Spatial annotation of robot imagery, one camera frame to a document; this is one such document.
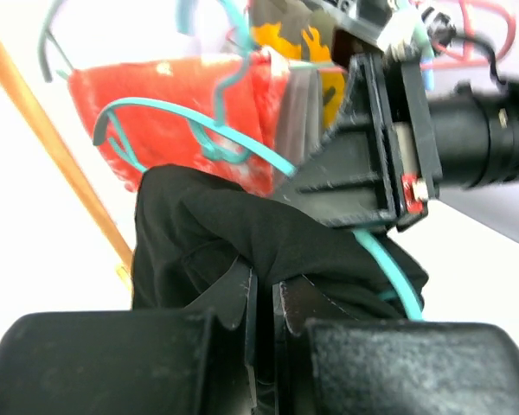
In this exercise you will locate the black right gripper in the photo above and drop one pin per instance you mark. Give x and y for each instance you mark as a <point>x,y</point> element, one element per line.
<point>379,166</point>

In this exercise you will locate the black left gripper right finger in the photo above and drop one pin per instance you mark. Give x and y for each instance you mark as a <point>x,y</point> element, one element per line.
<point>330,364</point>

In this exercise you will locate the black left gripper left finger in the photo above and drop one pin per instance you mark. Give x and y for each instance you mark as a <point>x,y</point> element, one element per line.
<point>197,360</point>

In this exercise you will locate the black trousers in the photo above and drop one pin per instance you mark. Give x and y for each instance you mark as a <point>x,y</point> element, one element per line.
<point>192,226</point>

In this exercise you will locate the teal plastic hanger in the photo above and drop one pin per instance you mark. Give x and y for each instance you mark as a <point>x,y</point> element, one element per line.
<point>220,142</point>

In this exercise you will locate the red white trousers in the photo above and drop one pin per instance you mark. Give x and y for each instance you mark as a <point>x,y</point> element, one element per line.
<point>158,137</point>

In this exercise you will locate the pale green hanger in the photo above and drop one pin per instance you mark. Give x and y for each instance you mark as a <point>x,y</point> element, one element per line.
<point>46,36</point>

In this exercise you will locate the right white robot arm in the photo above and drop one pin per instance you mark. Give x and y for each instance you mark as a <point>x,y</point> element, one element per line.
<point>477,135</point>

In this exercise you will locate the pink plastic hanger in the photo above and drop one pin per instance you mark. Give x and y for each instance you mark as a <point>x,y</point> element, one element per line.
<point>467,34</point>

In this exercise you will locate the yellow camouflage trousers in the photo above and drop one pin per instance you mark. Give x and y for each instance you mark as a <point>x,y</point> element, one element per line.
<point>298,30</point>

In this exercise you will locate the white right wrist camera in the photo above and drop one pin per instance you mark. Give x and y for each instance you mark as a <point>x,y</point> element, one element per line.
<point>390,28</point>

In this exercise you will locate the wooden clothes rack frame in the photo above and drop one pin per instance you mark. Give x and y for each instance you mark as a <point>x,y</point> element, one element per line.
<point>23,98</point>

